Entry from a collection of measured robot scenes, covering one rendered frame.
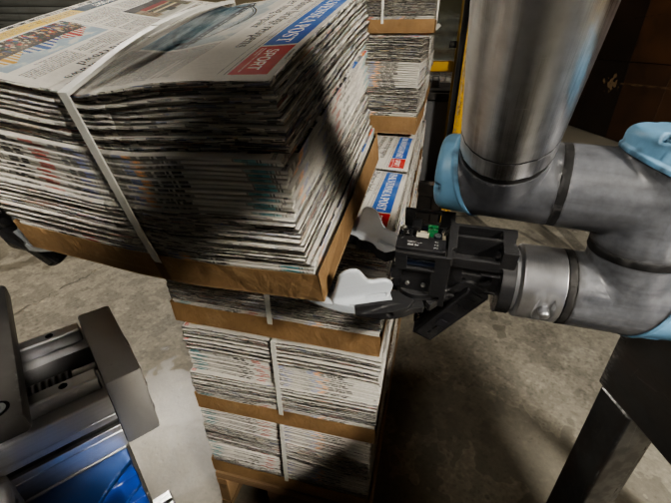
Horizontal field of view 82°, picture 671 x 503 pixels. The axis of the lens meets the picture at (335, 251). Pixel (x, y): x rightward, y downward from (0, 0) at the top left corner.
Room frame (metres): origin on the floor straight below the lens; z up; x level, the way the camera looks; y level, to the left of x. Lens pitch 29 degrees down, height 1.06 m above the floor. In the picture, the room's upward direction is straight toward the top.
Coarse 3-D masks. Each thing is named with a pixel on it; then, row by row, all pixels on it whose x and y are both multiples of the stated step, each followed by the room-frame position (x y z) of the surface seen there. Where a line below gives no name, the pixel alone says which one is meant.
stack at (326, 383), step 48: (384, 144) 0.95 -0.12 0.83; (384, 192) 0.63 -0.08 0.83; (192, 288) 0.54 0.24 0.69; (192, 336) 0.55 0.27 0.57; (240, 336) 0.53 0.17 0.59; (384, 336) 0.52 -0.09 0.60; (240, 384) 0.53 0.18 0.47; (288, 384) 0.51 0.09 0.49; (336, 384) 0.49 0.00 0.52; (384, 384) 0.72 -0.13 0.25; (240, 432) 0.54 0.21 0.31; (288, 432) 0.52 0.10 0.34; (240, 480) 0.54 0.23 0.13; (288, 480) 0.51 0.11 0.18; (336, 480) 0.49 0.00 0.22
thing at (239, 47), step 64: (320, 0) 0.51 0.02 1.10; (192, 64) 0.33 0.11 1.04; (256, 64) 0.31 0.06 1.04; (320, 64) 0.37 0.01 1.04; (128, 128) 0.33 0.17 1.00; (192, 128) 0.31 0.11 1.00; (256, 128) 0.29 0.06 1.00; (320, 128) 0.38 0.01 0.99; (192, 192) 0.33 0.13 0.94; (256, 192) 0.31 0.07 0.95; (320, 192) 0.36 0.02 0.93; (192, 256) 0.36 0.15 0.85; (256, 256) 0.33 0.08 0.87; (320, 256) 0.34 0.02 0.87
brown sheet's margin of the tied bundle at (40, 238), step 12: (24, 228) 0.42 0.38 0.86; (36, 228) 0.42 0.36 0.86; (36, 240) 0.43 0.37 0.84; (48, 240) 0.42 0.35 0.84; (60, 240) 0.41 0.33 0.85; (72, 240) 0.41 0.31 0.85; (84, 240) 0.40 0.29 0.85; (60, 252) 0.43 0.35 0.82; (72, 252) 0.42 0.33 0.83; (84, 252) 0.41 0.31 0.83; (96, 252) 0.40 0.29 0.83; (108, 252) 0.40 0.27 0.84; (120, 252) 0.39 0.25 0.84; (108, 264) 0.41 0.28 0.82; (120, 264) 0.40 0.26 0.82; (132, 264) 0.39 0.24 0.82
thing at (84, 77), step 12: (228, 0) 0.59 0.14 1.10; (180, 12) 0.49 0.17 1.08; (192, 12) 0.50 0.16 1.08; (156, 24) 0.44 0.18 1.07; (168, 24) 0.45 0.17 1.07; (132, 36) 0.41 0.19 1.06; (144, 36) 0.42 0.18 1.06; (120, 48) 0.39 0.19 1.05; (108, 60) 0.37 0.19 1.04; (84, 72) 0.35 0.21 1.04; (96, 72) 0.35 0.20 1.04; (72, 84) 0.33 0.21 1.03
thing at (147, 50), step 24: (192, 24) 0.50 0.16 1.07; (144, 48) 0.43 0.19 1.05; (168, 48) 0.43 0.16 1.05; (120, 72) 0.37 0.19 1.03; (72, 96) 0.34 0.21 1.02; (96, 96) 0.33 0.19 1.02; (72, 120) 0.35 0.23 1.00; (96, 120) 0.34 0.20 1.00; (96, 144) 0.35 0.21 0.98; (120, 144) 0.34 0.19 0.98; (96, 168) 0.36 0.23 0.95; (120, 168) 0.35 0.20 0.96; (144, 192) 0.35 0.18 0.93; (120, 216) 0.37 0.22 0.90; (144, 216) 0.35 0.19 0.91
